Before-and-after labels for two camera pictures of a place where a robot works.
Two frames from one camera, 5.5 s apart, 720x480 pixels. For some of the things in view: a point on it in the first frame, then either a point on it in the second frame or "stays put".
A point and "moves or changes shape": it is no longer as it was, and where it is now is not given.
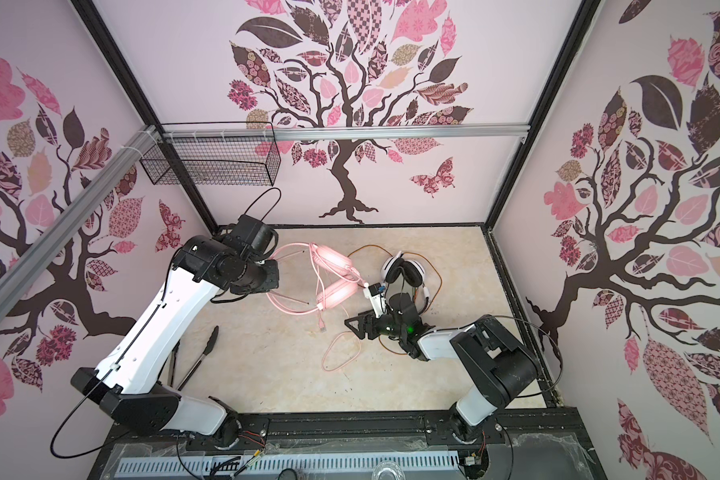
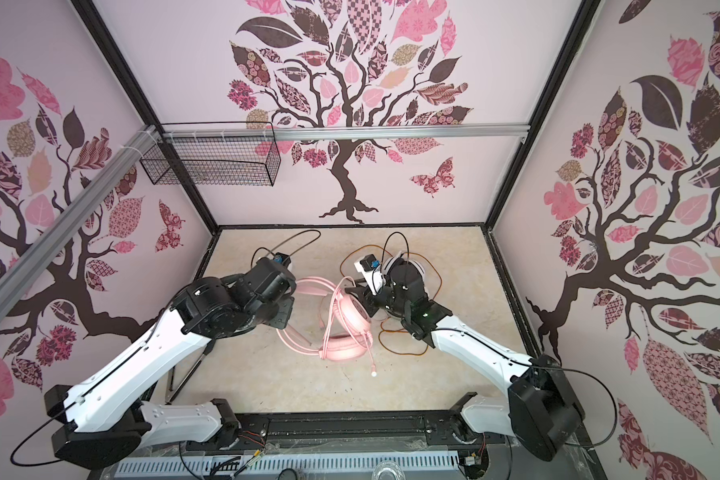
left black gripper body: [263, 235] -> [279, 297]
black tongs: [208, 350] stays put
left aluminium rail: [2, 290] stays put
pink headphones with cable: [307, 279] moves or changes shape
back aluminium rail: [249, 133] stays put
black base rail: [527, 445] stays put
